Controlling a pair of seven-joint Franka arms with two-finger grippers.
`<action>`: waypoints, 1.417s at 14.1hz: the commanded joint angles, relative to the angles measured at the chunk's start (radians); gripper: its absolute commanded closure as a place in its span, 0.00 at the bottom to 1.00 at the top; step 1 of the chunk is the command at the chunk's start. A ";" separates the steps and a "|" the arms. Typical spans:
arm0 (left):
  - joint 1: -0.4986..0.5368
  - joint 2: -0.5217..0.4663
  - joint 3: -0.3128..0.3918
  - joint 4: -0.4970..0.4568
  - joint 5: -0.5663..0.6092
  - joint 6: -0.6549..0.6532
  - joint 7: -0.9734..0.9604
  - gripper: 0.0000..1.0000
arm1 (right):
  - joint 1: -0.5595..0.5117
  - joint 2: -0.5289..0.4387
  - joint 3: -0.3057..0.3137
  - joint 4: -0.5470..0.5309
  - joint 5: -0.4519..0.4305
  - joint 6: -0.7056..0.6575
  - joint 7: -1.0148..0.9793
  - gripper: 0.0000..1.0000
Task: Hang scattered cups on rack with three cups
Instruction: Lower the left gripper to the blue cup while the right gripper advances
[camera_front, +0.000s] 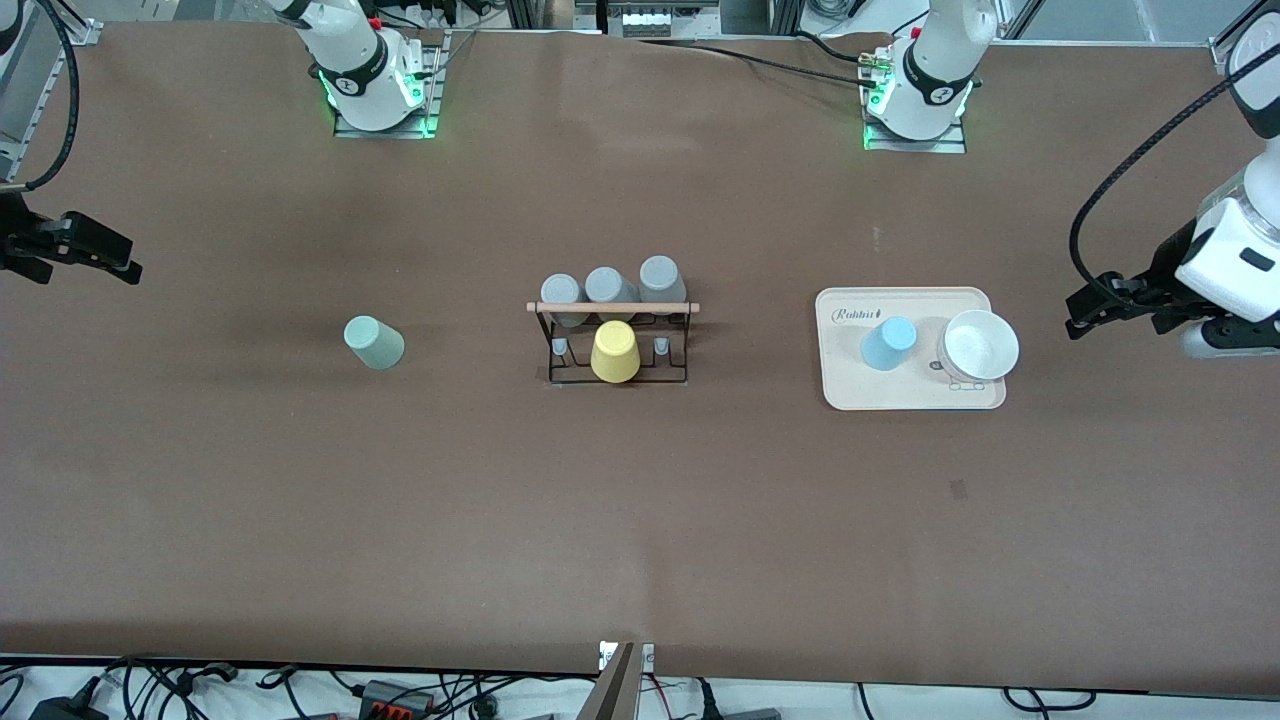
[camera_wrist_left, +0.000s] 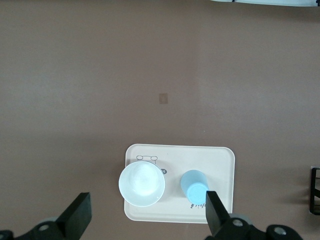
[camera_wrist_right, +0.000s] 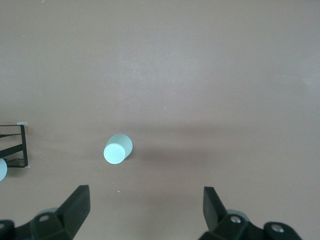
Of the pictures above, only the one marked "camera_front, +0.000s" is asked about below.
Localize light blue plastic cup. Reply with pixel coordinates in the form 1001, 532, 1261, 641
860, 316, 920, 373

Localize mint green plastic cup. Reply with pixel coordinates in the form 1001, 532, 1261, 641
343, 315, 407, 372

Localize white bowl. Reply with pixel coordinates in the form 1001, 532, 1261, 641
937, 309, 1021, 387

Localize beige printed tray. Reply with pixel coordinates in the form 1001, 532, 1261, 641
815, 287, 1008, 412

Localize grey plastic cup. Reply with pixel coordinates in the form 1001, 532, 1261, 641
584, 266, 640, 323
540, 273, 591, 330
638, 256, 689, 307

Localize black power adapter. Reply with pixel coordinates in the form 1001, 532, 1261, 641
28, 692, 111, 720

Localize yellow plastic cup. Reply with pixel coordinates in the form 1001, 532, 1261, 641
590, 320, 643, 384

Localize black box orange levers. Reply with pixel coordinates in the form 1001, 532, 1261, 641
357, 679, 437, 720

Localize grey power strip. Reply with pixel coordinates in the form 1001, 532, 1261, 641
618, 8, 703, 40

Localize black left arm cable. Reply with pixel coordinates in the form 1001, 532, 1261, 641
1068, 70, 1280, 306

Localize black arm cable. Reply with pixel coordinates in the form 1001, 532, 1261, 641
0, 0, 81, 194
1068, 70, 1280, 306

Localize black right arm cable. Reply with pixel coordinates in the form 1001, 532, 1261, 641
0, 0, 81, 194

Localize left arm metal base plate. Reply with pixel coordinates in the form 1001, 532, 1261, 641
861, 45, 969, 155

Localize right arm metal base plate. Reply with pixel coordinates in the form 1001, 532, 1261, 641
332, 28, 445, 140

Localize short black table cable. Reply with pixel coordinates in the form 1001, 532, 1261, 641
793, 28, 883, 67

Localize long black table cable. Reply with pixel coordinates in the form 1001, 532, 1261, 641
638, 38, 881, 89

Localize black wire rack wooden bar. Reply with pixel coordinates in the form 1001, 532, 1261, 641
526, 298, 702, 387

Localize white mounting bracket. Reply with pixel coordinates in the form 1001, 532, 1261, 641
598, 642, 657, 674

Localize grey camera post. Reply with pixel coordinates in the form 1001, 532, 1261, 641
578, 642, 642, 720

